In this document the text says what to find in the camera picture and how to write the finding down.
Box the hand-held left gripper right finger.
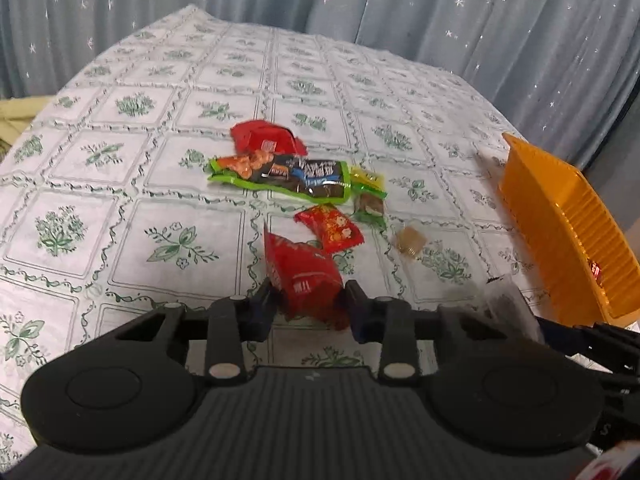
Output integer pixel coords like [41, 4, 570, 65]
[341, 280, 501, 381]

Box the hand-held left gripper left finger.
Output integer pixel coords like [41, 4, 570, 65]
[112, 279, 277, 382]

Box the clear brown candy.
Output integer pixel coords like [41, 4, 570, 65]
[394, 225, 427, 262]

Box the small yellow candy packet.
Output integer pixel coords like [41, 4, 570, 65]
[349, 165, 387, 197]

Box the red and white printed cloth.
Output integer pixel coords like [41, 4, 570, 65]
[582, 440, 640, 480]

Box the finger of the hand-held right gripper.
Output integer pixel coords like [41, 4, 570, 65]
[537, 316, 640, 378]

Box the green and black snack packet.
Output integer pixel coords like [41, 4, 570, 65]
[207, 152, 354, 206]

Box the large red snack packet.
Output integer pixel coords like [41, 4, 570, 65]
[263, 220, 351, 332]

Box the red snack packet white label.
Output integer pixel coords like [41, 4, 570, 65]
[229, 119, 309, 157]

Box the orange plastic tray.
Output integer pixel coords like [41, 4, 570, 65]
[499, 132, 640, 329]

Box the yellow bedding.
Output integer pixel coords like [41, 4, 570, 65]
[0, 96, 52, 158]

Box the blue star-print curtain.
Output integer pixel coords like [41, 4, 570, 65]
[0, 0, 640, 241]

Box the small green candy packet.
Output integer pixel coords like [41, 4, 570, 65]
[352, 191, 389, 233]

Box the small red patterned snack packet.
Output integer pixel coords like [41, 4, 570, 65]
[294, 203, 364, 257]

